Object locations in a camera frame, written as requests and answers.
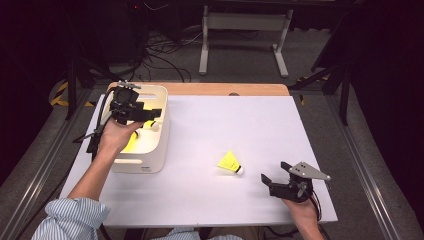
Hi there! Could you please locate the white metal stand frame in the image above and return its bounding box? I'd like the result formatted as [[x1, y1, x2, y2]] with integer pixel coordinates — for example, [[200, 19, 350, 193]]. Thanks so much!
[[198, 4, 294, 79]]

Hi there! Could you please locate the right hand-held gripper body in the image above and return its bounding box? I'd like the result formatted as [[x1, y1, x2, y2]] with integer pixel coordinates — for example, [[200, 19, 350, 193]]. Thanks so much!
[[269, 161, 332, 203]]

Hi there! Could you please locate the person's left hand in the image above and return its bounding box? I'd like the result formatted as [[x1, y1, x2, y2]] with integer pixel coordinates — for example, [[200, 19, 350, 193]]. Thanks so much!
[[99, 119, 144, 158]]

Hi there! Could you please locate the yellow and black floor tape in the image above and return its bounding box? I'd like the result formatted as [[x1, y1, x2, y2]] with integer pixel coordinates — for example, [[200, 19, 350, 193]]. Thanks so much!
[[49, 81, 97, 108]]

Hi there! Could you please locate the white plastic storage bin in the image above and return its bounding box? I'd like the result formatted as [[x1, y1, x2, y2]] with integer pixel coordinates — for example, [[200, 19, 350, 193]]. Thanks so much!
[[99, 83, 172, 174]]

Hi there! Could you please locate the black metal stand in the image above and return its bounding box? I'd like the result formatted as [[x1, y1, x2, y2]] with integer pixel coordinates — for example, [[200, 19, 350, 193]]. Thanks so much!
[[289, 61, 352, 127], [64, 54, 118, 122]]

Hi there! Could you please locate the striped light blue shirt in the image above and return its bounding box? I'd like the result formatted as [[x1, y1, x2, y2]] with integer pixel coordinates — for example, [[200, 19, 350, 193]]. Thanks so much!
[[31, 197, 246, 240]]

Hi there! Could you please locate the bundle of black floor cables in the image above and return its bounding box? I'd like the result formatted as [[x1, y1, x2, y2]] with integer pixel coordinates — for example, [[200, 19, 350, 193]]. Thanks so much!
[[133, 29, 203, 83]]

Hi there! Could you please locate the white board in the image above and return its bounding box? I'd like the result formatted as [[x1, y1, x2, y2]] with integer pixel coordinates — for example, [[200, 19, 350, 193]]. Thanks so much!
[[59, 94, 338, 228]]

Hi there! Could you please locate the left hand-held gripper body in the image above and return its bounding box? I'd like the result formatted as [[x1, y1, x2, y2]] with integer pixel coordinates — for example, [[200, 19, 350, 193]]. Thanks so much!
[[109, 80, 145, 126]]

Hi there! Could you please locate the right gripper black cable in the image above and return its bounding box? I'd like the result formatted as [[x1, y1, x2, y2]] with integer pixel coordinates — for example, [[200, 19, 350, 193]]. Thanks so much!
[[266, 192, 324, 238]]

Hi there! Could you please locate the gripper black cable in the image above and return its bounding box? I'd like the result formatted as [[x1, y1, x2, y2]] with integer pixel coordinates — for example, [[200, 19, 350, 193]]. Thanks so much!
[[266, 192, 324, 238], [72, 87, 118, 163]]

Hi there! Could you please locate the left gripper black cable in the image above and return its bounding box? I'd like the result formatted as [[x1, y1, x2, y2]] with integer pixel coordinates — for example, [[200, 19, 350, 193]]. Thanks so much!
[[72, 87, 118, 163]]

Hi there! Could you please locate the person's right hand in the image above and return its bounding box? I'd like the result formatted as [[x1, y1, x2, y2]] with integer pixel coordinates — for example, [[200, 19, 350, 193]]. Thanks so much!
[[282, 196, 321, 231]]

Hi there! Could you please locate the aluminium floor rail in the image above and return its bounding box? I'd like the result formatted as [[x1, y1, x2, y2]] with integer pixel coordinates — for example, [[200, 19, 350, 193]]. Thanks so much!
[[326, 95, 403, 240], [0, 89, 101, 240]]

